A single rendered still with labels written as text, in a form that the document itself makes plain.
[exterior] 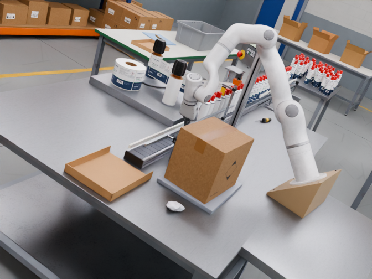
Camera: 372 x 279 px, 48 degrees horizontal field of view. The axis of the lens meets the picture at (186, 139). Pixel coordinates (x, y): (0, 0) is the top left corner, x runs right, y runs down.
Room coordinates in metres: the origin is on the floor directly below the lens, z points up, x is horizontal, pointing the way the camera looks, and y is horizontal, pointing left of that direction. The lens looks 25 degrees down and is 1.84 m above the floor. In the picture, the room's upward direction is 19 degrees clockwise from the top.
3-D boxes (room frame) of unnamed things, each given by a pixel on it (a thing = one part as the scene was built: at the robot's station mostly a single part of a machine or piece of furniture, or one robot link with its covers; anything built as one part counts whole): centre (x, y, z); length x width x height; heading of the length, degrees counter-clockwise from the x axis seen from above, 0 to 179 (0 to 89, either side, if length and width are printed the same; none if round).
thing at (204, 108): (2.34, -0.04, 0.98); 0.05 x 0.05 x 0.20
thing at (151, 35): (4.51, 0.64, 0.81); 0.32 x 0.24 x 0.01; 47
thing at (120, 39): (4.70, 0.43, 0.40); 1.90 x 0.75 x 0.80; 152
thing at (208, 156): (1.76, -0.13, 0.99); 0.30 x 0.24 x 0.27; 154
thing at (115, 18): (6.80, 1.50, 0.32); 1.20 x 0.83 x 0.64; 61
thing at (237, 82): (2.49, -0.15, 1.05); 0.10 x 0.04 x 0.33; 68
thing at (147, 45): (4.06, 0.64, 0.82); 0.34 x 0.24 x 0.04; 158
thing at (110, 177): (1.58, 0.27, 0.85); 0.30 x 0.26 x 0.04; 158
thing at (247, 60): (2.57, -0.22, 1.38); 0.17 x 0.10 x 0.19; 33
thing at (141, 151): (2.50, -0.10, 0.86); 1.65 x 0.08 x 0.04; 158
